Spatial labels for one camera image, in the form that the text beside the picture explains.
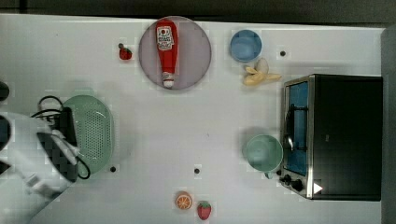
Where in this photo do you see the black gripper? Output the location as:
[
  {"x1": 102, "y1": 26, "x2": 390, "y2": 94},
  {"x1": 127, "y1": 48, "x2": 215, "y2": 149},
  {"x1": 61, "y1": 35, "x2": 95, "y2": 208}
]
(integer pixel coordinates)
[{"x1": 55, "y1": 107, "x2": 78, "y2": 147}]

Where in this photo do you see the green oval plastic strainer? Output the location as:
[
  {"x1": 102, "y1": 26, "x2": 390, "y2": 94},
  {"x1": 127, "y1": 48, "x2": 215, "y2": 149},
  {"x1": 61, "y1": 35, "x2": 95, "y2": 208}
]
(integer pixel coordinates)
[{"x1": 64, "y1": 95, "x2": 114, "y2": 174}]

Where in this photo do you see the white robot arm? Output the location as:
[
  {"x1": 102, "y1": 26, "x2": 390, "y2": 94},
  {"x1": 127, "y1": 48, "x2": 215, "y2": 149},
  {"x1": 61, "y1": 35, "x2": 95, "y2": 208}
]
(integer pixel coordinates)
[{"x1": 1, "y1": 112, "x2": 79, "y2": 224}]

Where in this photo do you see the red toy strawberry near plate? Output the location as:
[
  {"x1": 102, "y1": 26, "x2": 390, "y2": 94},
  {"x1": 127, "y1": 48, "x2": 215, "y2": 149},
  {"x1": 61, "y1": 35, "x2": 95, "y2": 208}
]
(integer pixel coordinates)
[{"x1": 119, "y1": 43, "x2": 133, "y2": 61}]

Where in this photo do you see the red ketchup bottle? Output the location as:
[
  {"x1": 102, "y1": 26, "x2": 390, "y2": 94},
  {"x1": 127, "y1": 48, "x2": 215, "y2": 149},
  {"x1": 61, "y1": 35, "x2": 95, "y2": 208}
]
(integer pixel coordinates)
[{"x1": 155, "y1": 19, "x2": 178, "y2": 89}]

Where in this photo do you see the toy orange half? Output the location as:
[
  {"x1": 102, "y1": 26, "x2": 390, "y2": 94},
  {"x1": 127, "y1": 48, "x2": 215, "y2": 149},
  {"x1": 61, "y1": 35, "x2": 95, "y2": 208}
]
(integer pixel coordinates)
[{"x1": 175, "y1": 191, "x2": 192, "y2": 210}]

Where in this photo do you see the toy strawberry near orange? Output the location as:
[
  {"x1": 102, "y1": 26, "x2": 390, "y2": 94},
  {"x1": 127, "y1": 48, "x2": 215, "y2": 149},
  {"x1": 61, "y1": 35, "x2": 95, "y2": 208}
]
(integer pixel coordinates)
[{"x1": 197, "y1": 201, "x2": 212, "y2": 220}]

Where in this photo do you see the blue cup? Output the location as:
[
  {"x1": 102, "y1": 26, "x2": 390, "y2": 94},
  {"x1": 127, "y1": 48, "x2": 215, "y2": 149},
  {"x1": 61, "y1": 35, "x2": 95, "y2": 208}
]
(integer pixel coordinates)
[{"x1": 230, "y1": 30, "x2": 262, "y2": 63}]

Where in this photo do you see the mint green mug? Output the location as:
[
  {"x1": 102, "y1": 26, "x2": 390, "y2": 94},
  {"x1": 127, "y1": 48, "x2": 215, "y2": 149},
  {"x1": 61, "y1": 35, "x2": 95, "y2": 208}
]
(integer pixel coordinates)
[{"x1": 243, "y1": 134, "x2": 284, "y2": 179}]

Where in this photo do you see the peeled toy banana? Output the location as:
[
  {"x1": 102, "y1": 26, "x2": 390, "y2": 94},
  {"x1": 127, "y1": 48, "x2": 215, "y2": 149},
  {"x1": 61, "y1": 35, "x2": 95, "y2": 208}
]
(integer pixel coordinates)
[{"x1": 243, "y1": 58, "x2": 281, "y2": 86}]

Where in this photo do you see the black silver toaster oven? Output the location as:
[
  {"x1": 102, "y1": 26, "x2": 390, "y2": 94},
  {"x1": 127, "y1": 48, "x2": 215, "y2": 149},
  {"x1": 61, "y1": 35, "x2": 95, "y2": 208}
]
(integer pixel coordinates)
[{"x1": 277, "y1": 74, "x2": 383, "y2": 202}]

